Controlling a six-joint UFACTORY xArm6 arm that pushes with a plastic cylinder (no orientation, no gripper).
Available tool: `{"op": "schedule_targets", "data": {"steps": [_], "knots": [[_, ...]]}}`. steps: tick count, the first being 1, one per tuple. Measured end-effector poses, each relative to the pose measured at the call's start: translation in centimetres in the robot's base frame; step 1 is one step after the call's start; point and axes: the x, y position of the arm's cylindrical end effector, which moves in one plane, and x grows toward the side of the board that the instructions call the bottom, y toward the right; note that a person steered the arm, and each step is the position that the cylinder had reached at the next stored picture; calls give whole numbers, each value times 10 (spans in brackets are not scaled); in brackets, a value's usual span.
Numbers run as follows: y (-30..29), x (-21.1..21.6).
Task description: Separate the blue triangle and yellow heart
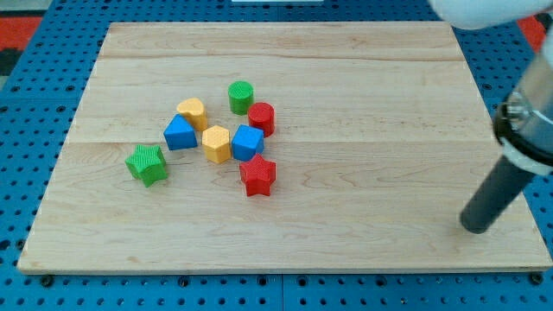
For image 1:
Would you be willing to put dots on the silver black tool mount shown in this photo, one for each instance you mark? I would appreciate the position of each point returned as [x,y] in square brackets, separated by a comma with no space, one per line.
[523,123]

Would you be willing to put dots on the yellow heart block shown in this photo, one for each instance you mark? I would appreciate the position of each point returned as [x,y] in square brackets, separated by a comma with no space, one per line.
[193,110]

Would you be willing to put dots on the red cylinder block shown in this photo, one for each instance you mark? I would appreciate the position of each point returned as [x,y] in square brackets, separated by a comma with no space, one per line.
[261,115]

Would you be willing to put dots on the green cylinder block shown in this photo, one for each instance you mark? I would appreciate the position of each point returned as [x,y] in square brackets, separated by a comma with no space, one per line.
[241,96]

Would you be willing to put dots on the yellow hexagon block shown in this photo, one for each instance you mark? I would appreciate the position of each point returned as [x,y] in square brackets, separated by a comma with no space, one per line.
[216,144]

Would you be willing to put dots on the blue cube block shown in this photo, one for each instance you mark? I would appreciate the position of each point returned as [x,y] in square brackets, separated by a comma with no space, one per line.
[247,142]

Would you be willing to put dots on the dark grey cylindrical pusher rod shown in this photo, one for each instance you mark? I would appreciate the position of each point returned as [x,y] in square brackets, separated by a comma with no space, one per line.
[500,188]

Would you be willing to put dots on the blue triangle block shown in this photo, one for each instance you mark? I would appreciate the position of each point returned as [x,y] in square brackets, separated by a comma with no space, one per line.
[179,134]

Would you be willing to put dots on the green star block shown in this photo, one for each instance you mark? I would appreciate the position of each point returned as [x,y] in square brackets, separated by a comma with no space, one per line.
[147,164]

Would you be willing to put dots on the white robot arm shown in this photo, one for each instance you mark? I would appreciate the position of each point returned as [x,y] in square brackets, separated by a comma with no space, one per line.
[480,14]

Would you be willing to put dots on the wooden board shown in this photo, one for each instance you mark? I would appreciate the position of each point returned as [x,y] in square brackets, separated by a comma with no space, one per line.
[381,139]

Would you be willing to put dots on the red star block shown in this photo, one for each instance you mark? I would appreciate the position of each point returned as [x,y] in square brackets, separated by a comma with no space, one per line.
[258,175]

